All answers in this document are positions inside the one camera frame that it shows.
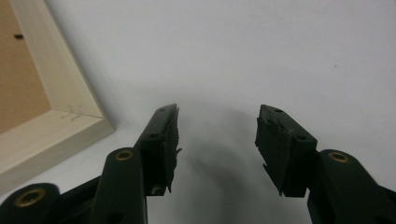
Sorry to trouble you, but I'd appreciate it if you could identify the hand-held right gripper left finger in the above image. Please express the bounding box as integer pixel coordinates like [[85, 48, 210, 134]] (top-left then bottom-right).
[[92, 103, 182, 224]]

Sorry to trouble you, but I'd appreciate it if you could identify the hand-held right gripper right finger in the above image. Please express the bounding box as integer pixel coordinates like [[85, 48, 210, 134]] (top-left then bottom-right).
[[254, 104, 396, 224]]

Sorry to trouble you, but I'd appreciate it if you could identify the light wooden photo frame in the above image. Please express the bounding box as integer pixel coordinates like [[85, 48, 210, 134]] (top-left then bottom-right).
[[0, 0, 116, 196]]

